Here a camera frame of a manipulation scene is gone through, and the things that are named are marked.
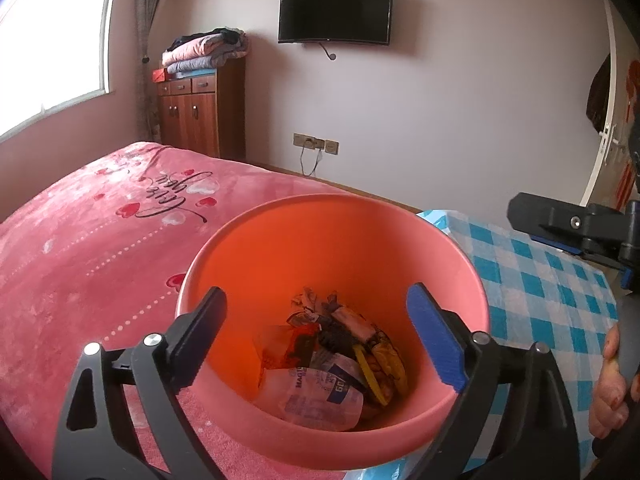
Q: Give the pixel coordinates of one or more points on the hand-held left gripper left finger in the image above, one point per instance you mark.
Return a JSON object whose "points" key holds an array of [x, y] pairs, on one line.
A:
{"points": [[200, 325]]}

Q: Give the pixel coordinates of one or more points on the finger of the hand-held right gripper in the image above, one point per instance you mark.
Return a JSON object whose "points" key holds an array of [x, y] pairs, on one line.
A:
{"points": [[545, 220]]}

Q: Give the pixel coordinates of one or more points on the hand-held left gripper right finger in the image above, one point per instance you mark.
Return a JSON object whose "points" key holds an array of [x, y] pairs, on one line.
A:
{"points": [[435, 340]]}

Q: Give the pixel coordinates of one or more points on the yellow snack bag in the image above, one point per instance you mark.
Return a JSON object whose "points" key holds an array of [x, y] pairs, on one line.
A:
{"points": [[385, 360]]}

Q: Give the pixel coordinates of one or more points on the orange plastic bucket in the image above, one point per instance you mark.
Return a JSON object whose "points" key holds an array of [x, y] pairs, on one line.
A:
{"points": [[325, 245]]}

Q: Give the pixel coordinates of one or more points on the person's right hand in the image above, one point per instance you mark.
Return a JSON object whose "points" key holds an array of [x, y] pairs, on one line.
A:
{"points": [[607, 390]]}

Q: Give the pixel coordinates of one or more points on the red hanging door decoration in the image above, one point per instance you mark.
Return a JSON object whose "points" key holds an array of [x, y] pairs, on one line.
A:
{"points": [[625, 180]]}

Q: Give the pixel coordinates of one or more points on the blue checked tablecloth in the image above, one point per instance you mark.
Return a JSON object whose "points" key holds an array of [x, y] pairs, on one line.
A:
{"points": [[525, 280]]}

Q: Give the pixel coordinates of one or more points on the crumpled white wrapper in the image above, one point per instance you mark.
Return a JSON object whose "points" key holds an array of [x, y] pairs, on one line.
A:
{"points": [[320, 307]]}

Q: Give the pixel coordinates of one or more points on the pink bed blanket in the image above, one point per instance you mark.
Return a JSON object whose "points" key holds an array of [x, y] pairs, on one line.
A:
{"points": [[90, 260]]}

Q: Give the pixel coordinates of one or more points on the cream door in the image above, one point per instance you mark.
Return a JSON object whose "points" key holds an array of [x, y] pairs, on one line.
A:
{"points": [[607, 35]]}

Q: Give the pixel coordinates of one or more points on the brown wooden cabinet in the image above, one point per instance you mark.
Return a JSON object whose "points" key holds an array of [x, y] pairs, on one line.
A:
{"points": [[200, 110]]}

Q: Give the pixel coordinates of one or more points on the small red box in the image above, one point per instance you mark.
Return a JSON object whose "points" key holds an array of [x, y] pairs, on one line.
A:
{"points": [[160, 75]]}

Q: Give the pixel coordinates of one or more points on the stack of folded blankets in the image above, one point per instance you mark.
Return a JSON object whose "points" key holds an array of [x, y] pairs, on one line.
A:
{"points": [[205, 50]]}

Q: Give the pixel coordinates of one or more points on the grey patterned curtain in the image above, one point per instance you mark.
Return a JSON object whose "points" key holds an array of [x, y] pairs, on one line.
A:
{"points": [[147, 35]]}

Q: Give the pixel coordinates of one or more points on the window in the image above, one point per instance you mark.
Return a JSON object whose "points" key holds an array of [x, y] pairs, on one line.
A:
{"points": [[50, 50]]}

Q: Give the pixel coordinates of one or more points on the wall socket strip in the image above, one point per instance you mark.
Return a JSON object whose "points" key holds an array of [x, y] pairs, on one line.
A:
{"points": [[315, 142]]}

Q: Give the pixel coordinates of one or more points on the black wall television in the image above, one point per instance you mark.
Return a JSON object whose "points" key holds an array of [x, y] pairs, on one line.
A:
{"points": [[335, 12]]}

